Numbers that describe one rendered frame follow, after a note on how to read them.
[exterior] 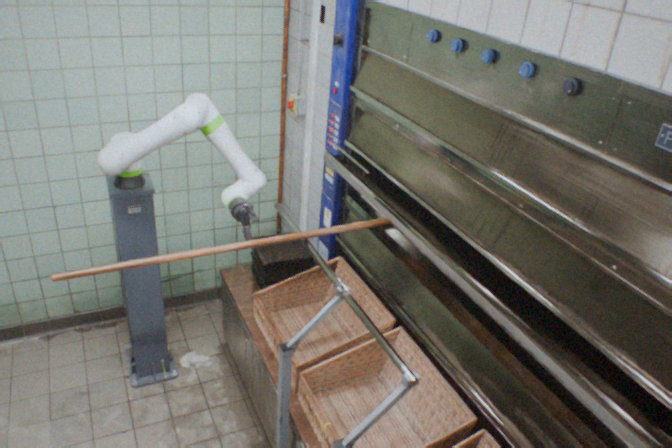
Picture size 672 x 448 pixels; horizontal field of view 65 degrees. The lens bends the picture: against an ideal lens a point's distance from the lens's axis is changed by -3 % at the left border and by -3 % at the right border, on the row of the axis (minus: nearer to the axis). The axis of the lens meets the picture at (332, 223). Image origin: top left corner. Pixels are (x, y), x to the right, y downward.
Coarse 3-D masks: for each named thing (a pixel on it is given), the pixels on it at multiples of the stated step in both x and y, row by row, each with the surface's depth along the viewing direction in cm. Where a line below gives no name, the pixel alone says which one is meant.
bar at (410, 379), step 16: (288, 224) 244; (304, 240) 230; (320, 256) 219; (336, 288) 202; (336, 304) 203; (352, 304) 194; (320, 320) 203; (368, 320) 186; (304, 336) 204; (288, 352) 203; (288, 368) 207; (400, 368) 168; (288, 384) 211; (416, 384) 165; (288, 400) 216; (288, 416) 221; (368, 416) 167; (352, 432) 167
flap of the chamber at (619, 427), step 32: (384, 192) 224; (416, 224) 201; (480, 256) 188; (512, 288) 171; (544, 320) 157; (576, 352) 145; (576, 384) 133; (608, 384) 135; (608, 416) 125; (640, 416) 126
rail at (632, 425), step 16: (336, 160) 242; (352, 176) 230; (368, 192) 219; (384, 208) 208; (448, 256) 178; (464, 272) 170; (480, 288) 163; (496, 304) 157; (512, 320) 152; (528, 336) 146; (544, 352) 142; (592, 384) 130; (608, 400) 126; (624, 416) 122; (640, 432) 118
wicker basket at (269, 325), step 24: (336, 264) 281; (288, 288) 274; (312, 288) 282; (360, 288) 263; (264, 312) 255; (288, 312) 279; (312, 312) 280; (336, 312) 279; (384, 312) 246; (264, 336) 262; (288, 336) 263; (312, 336) 264; (336, 336) 266; (360, 336) 234; (312, 360) 228
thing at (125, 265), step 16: (352, 224) 238; (368, 224) 240; (384, 224) 245; (256, 240) 220; (272, 240) 222; (288, 240) 226; (160, 256) 205; (176, 256) 207; (192, 256) 209; (64, 272) 191; (80, 272) 193; (96, 272) 195
